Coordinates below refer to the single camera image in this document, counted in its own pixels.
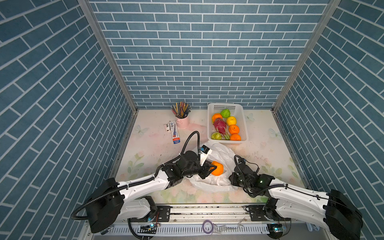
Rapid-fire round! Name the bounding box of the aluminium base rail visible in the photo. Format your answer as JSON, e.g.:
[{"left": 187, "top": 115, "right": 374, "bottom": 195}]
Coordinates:
[{"left": 81, "top": 203, "right": 325, "bottom": 240}]

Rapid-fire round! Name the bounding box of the pink pencil cup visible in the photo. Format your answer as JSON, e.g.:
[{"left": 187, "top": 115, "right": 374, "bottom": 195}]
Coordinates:
[{"left": 176, "top": 117, "right": 190, "bottom": 129}]

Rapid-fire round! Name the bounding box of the yellow lemon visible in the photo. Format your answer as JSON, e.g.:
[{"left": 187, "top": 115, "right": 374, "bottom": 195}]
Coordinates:
[{"left": 226, "top": 116, "right": 237, "bottom": 126}]

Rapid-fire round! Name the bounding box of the white plastic bag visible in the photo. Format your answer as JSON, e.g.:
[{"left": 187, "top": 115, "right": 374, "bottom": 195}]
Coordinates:
[{"left": 189, "top": 141, "right": 238, "bottom": 193}]

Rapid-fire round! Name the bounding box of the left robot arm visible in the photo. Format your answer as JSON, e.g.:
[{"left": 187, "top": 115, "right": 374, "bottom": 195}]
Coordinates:
[{"left": 71, "top": 145, "right": 217, "bottom": 233}]

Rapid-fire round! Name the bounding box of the toothpaste box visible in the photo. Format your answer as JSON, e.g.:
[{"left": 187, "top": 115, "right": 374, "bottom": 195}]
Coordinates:
[{"left": 169, "top": 121, "right": 180, "bottom": 144}]

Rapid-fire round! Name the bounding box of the white plastic basket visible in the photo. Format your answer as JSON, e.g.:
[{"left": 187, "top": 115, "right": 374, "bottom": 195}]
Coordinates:
[{"left": 207, "top": 103, "right": 250, "bottom": 145}]

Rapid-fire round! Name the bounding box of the colored pencils bundle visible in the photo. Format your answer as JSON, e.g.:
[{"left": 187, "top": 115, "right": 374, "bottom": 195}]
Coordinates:
[{"left": 171, "top": 102, "right": 191, "bottom": 119}]

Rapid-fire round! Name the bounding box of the pink dragon fruit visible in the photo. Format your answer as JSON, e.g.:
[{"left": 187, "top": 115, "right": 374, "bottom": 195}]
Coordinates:
[{"left": 213, "top": 119, "right": 230, "bottom": 141}]

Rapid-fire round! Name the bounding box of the large orange fruit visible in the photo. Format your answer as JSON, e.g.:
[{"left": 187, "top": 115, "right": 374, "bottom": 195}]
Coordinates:
[{"left": 230, "top": 134, "right": 242, "bottom": 141}]

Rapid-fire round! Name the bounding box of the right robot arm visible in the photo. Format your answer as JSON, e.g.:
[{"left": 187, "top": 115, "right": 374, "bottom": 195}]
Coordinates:
[{"left": 230, "top": 155, "right": 363, "bottom": 240}]

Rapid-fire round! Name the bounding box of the purple tape roll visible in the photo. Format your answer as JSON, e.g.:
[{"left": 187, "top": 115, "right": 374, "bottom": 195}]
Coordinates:
[{"left": 202, "top": 220, "right": 215, "bottom": 235}]

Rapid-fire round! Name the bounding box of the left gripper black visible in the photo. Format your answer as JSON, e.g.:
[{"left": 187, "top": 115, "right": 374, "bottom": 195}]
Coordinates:
[{"left": 181, "top": 160, "right": 218, "bottom": 180}]

